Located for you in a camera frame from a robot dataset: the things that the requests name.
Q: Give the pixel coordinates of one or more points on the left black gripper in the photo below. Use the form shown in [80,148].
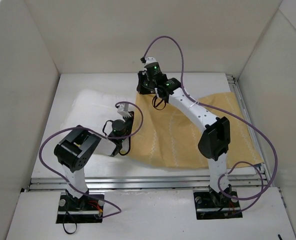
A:
[130,120]

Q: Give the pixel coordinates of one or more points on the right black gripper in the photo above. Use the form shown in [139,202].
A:
[142,85]

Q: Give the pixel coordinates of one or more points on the white pillow yellow trim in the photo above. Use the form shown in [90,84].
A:
[92,108]

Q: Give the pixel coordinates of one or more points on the blue yellow cartoon pillowcase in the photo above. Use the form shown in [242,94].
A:
[168,139]

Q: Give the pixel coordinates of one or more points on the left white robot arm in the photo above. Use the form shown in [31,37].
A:
[76,148]

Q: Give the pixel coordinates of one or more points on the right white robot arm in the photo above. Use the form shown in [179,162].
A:
[215,131]

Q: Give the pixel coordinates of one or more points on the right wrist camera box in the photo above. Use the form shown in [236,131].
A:
[147,60]

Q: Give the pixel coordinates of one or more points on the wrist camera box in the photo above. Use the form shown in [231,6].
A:
[147,60]
[123,110]

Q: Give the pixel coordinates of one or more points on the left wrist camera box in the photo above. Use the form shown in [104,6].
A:
[123,110]

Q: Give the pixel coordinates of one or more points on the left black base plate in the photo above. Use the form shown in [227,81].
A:
[79,211]

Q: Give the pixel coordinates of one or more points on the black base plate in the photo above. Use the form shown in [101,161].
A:
[207,207]
[79,211]

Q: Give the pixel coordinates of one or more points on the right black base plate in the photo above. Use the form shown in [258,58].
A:
[207,207]

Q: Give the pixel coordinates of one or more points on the aluminium frame rail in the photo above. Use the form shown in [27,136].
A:
[121,173]

